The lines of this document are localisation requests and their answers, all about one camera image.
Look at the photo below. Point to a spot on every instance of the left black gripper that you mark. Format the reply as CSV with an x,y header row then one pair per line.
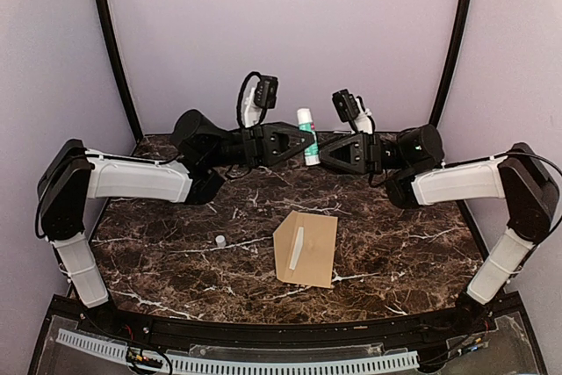
x,y
269,143

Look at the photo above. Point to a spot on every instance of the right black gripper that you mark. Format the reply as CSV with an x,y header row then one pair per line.
x,y
364,153

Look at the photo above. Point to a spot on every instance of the green white glue stick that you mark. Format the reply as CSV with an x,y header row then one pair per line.
x,y
305,120

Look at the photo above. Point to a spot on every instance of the white glue stick cap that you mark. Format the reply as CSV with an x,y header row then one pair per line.
x,y
220,241

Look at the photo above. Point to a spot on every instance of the brown kraft paper envelope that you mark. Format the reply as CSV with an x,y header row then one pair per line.
x,y
316,260

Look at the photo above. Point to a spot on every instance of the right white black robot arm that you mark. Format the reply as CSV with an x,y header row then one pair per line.
x,y
416,175

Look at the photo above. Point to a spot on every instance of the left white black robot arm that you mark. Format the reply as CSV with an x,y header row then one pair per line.
x,y
78,174

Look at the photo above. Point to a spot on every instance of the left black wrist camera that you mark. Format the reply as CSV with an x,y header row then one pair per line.
x,y
257,95

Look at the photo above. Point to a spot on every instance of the right black frame post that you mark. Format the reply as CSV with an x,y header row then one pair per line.
x,y
450,63

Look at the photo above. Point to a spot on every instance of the black frame post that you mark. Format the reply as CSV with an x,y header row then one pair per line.
x,y
118,71
450,63

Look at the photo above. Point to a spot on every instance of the black curved front rail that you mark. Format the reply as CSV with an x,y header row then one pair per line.
x,y
427,330

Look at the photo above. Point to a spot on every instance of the white slotted cable duct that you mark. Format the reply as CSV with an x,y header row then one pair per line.
x,y
206,359

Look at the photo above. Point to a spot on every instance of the left black frame post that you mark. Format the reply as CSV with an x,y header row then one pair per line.
x,y
118,71

